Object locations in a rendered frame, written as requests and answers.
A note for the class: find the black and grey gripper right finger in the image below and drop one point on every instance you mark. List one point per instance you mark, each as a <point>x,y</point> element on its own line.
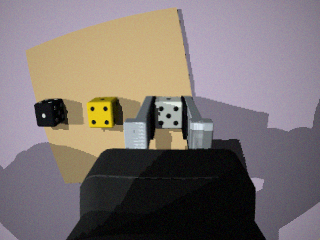
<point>196,130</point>

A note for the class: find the tan flat mat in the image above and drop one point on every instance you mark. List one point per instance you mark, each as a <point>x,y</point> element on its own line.
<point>128,58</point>

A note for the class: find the white die with black pips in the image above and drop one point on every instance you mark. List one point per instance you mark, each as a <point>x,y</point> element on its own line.
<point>168,113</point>

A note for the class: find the yellow die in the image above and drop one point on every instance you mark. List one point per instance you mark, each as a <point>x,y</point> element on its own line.
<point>103,112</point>

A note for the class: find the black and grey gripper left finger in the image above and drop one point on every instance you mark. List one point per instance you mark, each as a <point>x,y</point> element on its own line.
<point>140,130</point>

